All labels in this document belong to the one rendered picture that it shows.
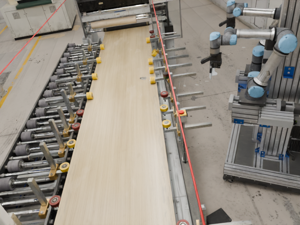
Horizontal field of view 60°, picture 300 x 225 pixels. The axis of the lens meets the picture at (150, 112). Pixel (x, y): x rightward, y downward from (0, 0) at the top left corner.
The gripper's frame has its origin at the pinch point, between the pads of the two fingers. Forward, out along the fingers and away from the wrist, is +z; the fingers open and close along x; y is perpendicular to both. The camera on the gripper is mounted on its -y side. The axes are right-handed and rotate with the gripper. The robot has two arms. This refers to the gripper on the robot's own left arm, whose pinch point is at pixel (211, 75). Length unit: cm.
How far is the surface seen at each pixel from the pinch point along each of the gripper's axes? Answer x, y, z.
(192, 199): -77, 1, 62
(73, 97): -6, -148, 35
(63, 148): -67, -121, 48
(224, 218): -51, 22, 120
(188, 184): -65, -5, 62
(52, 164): -91, -110, 40
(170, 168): -46, -27, 70
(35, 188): -120, -97, 29
